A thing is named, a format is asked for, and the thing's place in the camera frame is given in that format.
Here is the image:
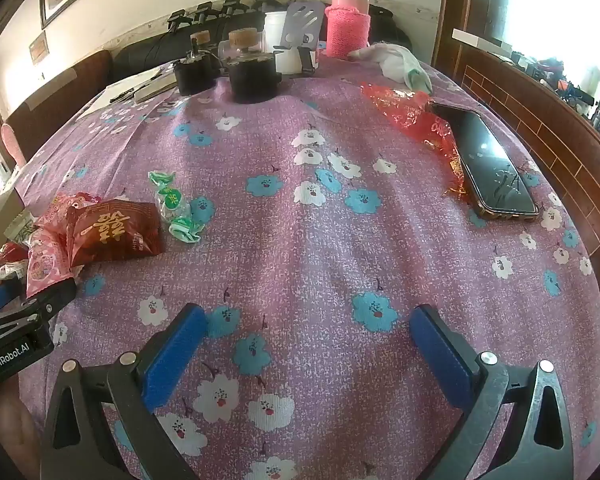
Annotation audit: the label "white cloth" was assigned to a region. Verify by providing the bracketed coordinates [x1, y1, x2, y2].
[350, 42, 433, 94]

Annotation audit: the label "small red snack packet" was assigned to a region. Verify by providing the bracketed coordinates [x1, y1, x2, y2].
[0, 242, 31, 266]

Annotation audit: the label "white paper sheet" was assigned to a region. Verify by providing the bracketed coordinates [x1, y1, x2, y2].
[77, 66, 174, 121]

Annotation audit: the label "green wrapped candy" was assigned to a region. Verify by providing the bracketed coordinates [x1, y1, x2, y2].
[147, 170, 207, 242]

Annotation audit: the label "red plastic bag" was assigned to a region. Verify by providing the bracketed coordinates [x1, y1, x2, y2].
[362, 84, 473, 204]

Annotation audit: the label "brown wooden sideboard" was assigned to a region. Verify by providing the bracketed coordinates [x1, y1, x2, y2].
[452, 42, 600, 307]

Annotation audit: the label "clear green striped packet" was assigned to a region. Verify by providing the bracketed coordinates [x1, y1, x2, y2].
[2, 212, 36, 246]

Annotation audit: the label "black device with cork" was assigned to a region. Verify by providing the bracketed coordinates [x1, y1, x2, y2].
[229, 29, 281, 105]
[174, 31, 219, 96]

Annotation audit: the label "white plastic container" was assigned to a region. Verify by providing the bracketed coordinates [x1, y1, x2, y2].
[263, 10, 302, 76]

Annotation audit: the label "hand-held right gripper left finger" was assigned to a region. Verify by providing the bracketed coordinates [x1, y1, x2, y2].
[40, 303, 209, 480]

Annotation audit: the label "purple floral tablecloth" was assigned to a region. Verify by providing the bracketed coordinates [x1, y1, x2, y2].
[10, 60, 600, 480]

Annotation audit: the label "small red wall sign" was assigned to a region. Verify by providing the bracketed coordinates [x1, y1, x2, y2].
[29, 31, 49, 65]

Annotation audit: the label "grey hand-shaped holder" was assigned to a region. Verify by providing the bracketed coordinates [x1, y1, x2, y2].
[272, 1, 326, 76]

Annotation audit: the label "person's left hand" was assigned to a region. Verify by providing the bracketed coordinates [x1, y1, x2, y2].
[0, 394, 42, 463]

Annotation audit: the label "brown wooden bench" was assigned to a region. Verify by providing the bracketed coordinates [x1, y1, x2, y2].
[5, 50, 114, 147]

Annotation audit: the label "tan notebook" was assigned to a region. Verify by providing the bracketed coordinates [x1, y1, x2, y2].
[134, 72, 179, 104]

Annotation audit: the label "pink cloth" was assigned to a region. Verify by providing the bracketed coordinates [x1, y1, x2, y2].
[2, 124, 25, 167]

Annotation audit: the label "pink thermos bottle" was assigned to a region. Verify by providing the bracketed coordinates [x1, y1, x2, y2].
[325, 0, 372, 60]

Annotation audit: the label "long pink snack packet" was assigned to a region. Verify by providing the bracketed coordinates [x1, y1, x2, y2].
[26, 227, 81, 299]
[32, 191, 103, 233]

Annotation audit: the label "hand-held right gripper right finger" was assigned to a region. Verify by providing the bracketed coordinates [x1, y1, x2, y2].
[410, 304, 576, 480]

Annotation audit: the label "dark red snack packet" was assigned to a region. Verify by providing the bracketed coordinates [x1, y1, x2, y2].
[66, 199, 166, 267]

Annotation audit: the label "flat white box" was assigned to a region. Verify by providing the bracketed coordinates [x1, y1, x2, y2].
[452, 28, 514, 59]

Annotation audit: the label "scissors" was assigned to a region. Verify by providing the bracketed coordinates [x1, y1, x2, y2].
[109, 85, 154, 104]

